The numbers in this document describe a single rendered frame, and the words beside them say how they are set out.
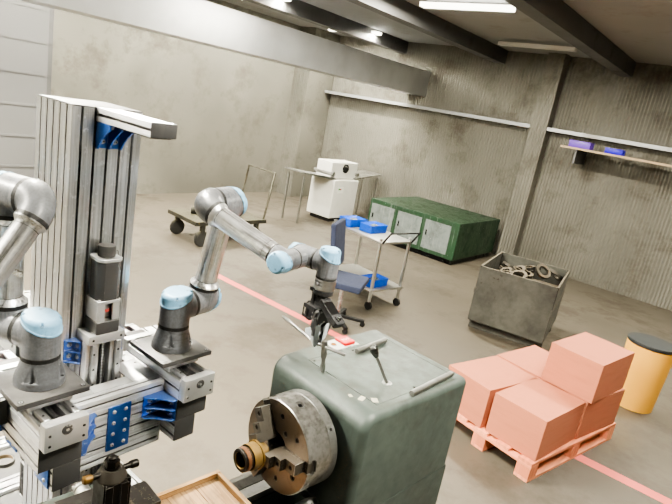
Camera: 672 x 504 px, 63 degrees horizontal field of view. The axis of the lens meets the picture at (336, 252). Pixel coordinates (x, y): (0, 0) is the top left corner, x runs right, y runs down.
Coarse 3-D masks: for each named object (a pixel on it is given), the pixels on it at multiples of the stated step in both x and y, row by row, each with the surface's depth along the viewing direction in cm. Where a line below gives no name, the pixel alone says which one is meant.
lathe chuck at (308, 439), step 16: (272, 400) 180; (288, 400) 178; (304, 400) 180; (288, 416) 175; (304, 416) 174; (320, 416) 177; (288, 432) 175; (304, 432) 170; (320, 432) 174; (288, 448) 176; (304, 448) 170; (320, 448) 172; (320, 464) 173; (272, 480) 183; (288, 480) 177; (304, 480) 171; (320, 480) 178
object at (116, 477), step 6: (120, 462) 149; (102, 468) 146; (120, 468) 147; (102, 474) 145; (108, 474) 145; (114, 474) 145; (120, 474) 146; (126, 474) 148; (96, 480) 145; (102, 480) 144; (108, 480) 144; (114, 480) 145; (120, 480) 146
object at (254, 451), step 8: (256, 440) 173; (240, 448) 170; (248, 448) 171; (256, 448) 171; (264, 448) 173; (240, 456) 174; (248, 456) 168; (256, 456) 169; (264, 456) 171; (240, 464) 173; (248, 464) 168; (256, 464) 169; (264, 464) 171
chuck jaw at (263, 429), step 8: (264, 400) 183; (256, 408) 180; (264, 408) 179; (256, 416) 180; (264, 416) 178; (272, 416) 180; (256, 424) 177; (264, 424) 177; (272, 424) 179; (256, 432) 177; (264, 432) 176; (272, 432) 178; (264, 440) 175
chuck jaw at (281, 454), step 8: (280, 448) 175; (272, 456) 171; (280, 456) 171; (288, 456) 172; (296, 456) 172; (272, 464) 171; (280, 464) 170; (288, 464) 170; (296, 464) 168; (304, 464) 171; (312, 464) 171; (288, 472) 170; (296, 472) 169; (304, 472) 171
